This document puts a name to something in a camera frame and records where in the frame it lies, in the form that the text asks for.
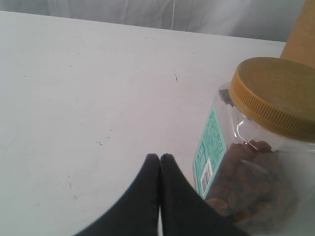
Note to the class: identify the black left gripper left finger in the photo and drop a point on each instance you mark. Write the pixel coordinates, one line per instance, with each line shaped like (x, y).
(136, 212)

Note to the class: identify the brown paper bag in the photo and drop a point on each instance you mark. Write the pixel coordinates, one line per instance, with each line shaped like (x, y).
(300, 46)

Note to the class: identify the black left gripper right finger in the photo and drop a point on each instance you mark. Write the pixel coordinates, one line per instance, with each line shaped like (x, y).
(183, 211)

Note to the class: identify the plastic nut jar yellow lid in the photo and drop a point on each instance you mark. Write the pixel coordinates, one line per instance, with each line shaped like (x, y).
(256, 158)

